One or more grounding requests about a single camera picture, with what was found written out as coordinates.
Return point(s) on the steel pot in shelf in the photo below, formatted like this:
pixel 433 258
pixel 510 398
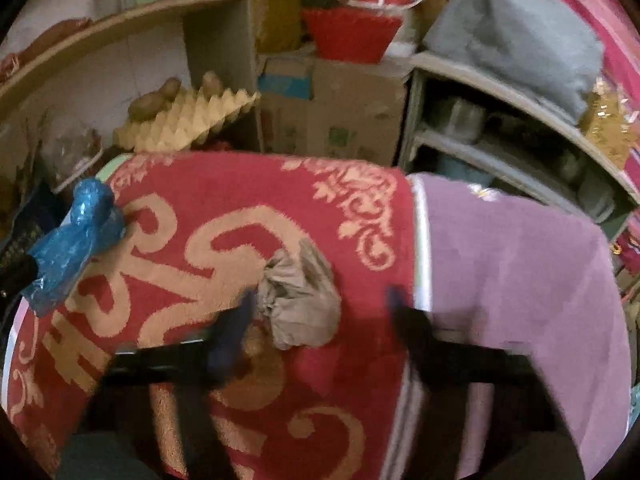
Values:
pixel 463 121

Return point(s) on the striped pink curtain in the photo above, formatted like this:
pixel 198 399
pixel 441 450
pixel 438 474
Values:
pixel 621 49

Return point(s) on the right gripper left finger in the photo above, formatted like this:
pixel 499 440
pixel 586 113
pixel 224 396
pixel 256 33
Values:
pixel 116 437

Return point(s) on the wooden wall shelf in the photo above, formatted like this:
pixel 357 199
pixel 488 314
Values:
pixel 127 55

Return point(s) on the potato on egg tray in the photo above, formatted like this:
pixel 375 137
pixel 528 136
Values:
pixel 148 106

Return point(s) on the cardboard box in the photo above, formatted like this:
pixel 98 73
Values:
pixel 320 108

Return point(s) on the red plastic bowl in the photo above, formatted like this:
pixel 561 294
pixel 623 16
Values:
pixel 347 34

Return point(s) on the purple mat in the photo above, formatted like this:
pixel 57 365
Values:
pixel 507 273

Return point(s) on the crumpled brown paper ball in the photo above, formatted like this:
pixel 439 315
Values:
pixel 298 299

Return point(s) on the yellow egg tray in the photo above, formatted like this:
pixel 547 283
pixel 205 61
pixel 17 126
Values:
pixel 190 119

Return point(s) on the large oil jug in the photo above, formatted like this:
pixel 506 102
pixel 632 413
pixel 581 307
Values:
pixel 277 25

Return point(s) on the blue plastic bag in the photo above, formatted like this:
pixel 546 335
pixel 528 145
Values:
pixel 95 224

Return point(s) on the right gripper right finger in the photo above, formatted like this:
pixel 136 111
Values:
pixel 487 415

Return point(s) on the grey low shelf unit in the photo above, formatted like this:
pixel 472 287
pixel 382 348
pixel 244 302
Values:
pixel 523 146

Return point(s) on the yellow utensil basket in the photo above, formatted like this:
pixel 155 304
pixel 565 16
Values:
pixel 610 122

